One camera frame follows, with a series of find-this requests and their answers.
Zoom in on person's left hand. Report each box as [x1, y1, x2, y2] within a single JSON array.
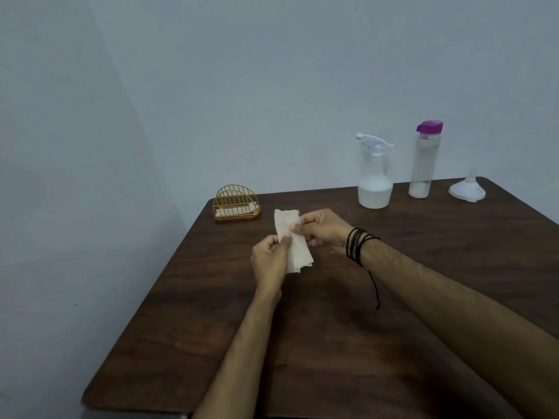
[[250, 234, 292, 300]]

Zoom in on person's right hand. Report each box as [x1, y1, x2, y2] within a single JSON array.
[[289, 208, 353, 254]]

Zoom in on white paper tissue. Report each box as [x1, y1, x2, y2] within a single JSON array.
[[274, 208, 315, 275]]

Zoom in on white spray bottle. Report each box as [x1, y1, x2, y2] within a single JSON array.
[[358, 155, 394, 210]]

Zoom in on white trigger sprayer head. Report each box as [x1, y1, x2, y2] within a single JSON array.
[[355, 133, 395, 160]]

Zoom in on clear water bottle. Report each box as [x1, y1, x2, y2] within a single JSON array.
[[408, 131, 442, 200]]

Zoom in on white plastic funnel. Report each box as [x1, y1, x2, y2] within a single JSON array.
[[448, 168, 486, 204]]

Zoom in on person's right forearm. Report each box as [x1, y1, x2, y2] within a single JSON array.
[[360, 239, 559, 419]]

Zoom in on person's left forearm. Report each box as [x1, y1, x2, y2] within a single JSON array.
[[192, 292, 282, 419]]

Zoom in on white paper napkins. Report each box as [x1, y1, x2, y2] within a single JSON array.
[[214, 204, 259, 218]]

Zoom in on dark wooden table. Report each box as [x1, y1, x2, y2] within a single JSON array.
[[80, 176, 559, 419]]

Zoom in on black cord bracelets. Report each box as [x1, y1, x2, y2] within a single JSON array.
[[345, 227, 382, 311]]

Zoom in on gold wire napkin holder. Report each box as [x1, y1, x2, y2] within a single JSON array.
[[212, 184, 263, 223]]

